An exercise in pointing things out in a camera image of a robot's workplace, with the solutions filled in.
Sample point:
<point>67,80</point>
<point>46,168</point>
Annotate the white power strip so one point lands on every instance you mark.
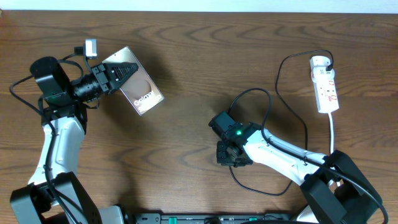
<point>324,84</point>

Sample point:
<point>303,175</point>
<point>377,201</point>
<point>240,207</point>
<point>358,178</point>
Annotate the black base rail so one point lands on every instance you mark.
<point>157,218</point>

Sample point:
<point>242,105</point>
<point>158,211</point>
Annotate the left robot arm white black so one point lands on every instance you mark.
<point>54,194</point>

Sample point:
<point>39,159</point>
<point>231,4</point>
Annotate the smartphone with bronze screen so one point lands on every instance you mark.
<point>139,89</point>

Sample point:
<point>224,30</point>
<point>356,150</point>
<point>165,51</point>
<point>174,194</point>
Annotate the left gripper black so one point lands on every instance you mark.
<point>103,78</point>

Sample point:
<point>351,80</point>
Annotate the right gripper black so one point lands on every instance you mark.
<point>222,160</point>

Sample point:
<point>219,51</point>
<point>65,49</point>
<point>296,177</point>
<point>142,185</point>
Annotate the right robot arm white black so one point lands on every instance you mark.
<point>335,189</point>

